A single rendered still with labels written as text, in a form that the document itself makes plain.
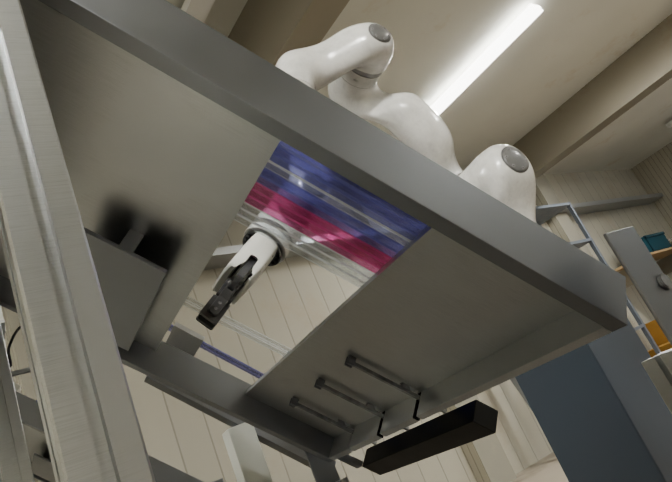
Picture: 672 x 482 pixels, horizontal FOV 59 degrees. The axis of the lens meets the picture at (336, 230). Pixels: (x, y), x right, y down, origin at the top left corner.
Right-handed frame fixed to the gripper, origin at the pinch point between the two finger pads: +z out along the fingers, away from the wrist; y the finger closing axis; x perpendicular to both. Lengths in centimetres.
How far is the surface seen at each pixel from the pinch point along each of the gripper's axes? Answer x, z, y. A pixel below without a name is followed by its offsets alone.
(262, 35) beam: -70, -206, -118
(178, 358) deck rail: -0.2, 1.5, -19.1
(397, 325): 20.5, -1.6, 23.9
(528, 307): 28.6, -3.1, 39.6
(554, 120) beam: 156, -535, -237
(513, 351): 32.4, -2.4, 32.7
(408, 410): 32.6, -1.5, 8.6
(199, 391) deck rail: 6.3, 4.1, -19.1
